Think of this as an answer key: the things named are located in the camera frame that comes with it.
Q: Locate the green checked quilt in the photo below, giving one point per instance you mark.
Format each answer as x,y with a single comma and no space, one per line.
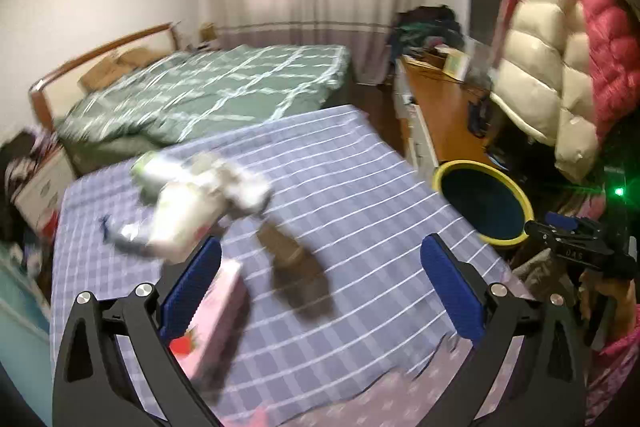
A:
200,87

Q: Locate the black bag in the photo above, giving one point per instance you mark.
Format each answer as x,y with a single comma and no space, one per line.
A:
478,117

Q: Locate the pile of clothes on nightstand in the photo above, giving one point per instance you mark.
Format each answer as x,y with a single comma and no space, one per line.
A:
25,157

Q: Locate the blue grid tablecloth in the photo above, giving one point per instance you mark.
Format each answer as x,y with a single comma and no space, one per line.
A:
360,187

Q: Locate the green and white bottle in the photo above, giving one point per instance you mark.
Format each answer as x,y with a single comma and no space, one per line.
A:
147,169

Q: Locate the beige cardboard box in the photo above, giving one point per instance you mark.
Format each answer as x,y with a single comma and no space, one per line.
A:
295,267

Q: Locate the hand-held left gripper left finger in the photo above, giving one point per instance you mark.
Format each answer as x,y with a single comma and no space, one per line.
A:
192,287

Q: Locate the wooden bed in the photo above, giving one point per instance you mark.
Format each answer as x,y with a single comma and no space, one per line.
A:
60,79

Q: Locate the silver tube with blue cap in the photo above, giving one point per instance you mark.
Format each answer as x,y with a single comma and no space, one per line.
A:
127,234

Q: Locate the red down jacket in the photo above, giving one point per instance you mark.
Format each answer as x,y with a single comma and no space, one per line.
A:
610,32

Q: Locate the black television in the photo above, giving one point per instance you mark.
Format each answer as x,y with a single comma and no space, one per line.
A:
487,2

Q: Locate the yellow tissue box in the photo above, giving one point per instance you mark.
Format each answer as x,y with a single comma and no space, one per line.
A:
207,32

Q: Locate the cream down jacket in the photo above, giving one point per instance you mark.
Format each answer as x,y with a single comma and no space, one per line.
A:
540,57

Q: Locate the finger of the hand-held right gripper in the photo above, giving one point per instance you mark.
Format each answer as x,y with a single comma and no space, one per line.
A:
557,222

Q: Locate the dark pile of clothes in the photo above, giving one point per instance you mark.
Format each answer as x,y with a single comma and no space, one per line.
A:
425,29

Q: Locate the brown pillow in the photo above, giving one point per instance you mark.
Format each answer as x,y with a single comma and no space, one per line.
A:
102,72
136,58

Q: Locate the person's right hand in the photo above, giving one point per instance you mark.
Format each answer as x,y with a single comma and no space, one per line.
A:
622,302

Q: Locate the yellow-rimmed trash bin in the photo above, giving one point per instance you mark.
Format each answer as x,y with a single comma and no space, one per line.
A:
480,202

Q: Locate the sliding wardrobe door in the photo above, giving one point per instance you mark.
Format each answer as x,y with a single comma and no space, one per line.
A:
20,307

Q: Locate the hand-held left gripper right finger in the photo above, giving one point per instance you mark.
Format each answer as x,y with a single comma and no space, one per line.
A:
452,292

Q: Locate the pink strawberry milk carton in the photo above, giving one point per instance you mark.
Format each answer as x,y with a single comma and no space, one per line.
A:
220,307

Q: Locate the white nightstand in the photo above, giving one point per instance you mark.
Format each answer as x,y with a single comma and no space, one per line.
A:
42,187

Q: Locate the wooden desk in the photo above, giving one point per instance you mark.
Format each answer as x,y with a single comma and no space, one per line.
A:
445,107

